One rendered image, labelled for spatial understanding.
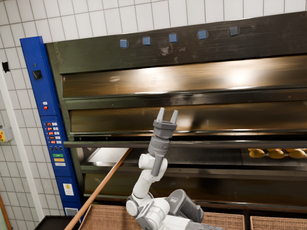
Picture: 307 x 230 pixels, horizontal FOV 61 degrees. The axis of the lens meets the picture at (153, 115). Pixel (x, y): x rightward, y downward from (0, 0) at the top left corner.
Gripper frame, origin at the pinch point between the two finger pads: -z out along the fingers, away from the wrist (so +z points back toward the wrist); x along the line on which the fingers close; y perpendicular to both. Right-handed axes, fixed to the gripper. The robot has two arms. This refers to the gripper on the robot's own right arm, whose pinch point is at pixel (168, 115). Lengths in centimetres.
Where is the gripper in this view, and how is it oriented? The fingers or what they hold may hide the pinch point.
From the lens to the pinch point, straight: 115.2
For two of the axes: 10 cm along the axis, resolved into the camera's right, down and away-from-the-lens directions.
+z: -2.8, 9.5, 1.7
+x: -7.7, -1.1, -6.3
